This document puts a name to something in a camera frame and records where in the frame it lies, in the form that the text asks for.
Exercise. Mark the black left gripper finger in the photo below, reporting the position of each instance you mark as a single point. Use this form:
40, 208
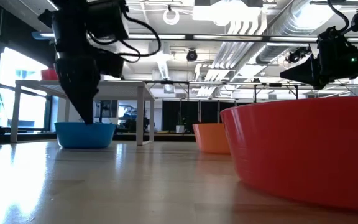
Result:
82, 93

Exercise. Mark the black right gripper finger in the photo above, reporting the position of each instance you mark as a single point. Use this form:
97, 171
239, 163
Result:
303, 73

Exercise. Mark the blue plastic mini bowl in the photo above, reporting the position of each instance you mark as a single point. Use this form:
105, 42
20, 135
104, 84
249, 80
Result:
82, 137

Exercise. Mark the red plastic mini bowl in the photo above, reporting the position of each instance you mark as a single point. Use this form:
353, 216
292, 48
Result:
48, 75
306, 149

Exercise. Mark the orange plastic mini bowl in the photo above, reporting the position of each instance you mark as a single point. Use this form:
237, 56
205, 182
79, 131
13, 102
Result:
210, 138

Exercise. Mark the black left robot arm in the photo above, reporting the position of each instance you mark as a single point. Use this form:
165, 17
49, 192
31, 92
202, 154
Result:
73, 31

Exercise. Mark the black ceiling spotlight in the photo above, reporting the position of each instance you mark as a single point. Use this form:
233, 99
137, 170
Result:
294, 57

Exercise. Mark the dark background monitor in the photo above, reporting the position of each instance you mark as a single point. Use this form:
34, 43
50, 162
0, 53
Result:
109, 109

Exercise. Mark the white riser shelf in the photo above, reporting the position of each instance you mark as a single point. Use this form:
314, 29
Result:
123, 90

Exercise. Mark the white plant pot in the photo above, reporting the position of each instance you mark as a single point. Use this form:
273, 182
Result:
180, 129

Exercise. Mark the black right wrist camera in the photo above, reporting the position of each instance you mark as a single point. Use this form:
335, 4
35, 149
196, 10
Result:
331, 39

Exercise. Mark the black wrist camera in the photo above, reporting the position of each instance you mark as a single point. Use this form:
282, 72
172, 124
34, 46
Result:
110, 63
331, 39

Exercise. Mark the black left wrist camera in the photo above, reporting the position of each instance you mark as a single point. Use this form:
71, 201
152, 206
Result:
110, 63

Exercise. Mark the overhead frame bar with lights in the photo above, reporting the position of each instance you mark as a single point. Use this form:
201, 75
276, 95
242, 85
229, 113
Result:
228, 38

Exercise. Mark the black partition wall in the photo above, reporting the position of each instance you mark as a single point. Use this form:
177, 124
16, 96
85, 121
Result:
169, 115

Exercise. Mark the black round ceiling camera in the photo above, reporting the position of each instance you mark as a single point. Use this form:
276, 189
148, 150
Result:
192, 56

